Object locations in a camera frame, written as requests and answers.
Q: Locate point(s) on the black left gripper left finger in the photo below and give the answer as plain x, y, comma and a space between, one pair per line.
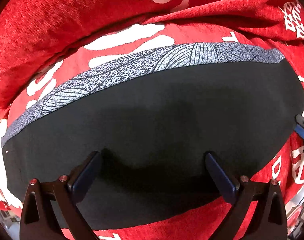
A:
38, 220

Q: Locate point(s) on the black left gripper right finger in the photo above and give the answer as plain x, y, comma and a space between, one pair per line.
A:
269, 220

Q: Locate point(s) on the black pants with grey waistband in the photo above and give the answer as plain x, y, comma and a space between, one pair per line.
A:
152, 115

